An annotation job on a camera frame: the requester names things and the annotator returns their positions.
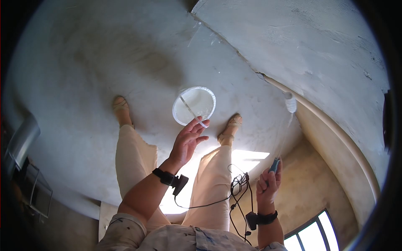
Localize person's right fingers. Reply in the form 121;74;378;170
256;158;283;192

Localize grey metal duct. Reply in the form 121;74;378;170
5;114;41;171

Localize window with dark frame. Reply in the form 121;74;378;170
284;209;340;251

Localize dark framed panel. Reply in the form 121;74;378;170
13;157;54;218

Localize person's right hand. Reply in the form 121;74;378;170
256;158;283;206

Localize beige pipe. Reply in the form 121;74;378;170
262;75;381;204

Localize paint roller with teal handle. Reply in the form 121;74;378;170
268;91;298;189

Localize white paint bucket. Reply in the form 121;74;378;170
172;86;216;128

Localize person's legs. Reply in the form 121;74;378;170
112;96;243;233

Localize black wrist band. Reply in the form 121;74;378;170
152;168;189;196
246;210;279;231

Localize person's body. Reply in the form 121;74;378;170
94;213;288;251

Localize person's left fingers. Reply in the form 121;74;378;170
184;117;210;138

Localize person's left hand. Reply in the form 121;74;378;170
170;117;210;167

